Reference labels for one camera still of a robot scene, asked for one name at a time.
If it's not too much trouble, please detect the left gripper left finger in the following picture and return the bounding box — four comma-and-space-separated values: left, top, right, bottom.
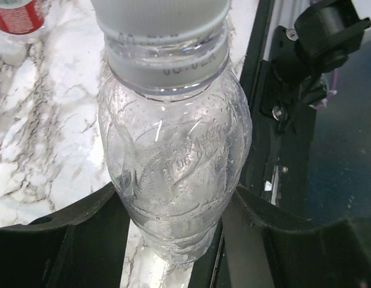
0, 183, 129, 287

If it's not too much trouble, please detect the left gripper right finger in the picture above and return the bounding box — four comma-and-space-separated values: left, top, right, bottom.
222, 186, 371, 287

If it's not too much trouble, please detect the blue white bottle cap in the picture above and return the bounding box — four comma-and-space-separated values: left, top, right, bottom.
91, 0, 231, 39

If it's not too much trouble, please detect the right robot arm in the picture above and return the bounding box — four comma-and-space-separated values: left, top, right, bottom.
261, 1, 371, 133

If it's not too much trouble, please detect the clear bottle red cap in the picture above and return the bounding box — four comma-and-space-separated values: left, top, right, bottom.
0, 0, 52, 44

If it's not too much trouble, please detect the black mounting rail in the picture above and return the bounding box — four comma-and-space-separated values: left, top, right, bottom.
189, 1, 309, 287

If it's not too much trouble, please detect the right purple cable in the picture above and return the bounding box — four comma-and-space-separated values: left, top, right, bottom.
312, 71, 339, 109

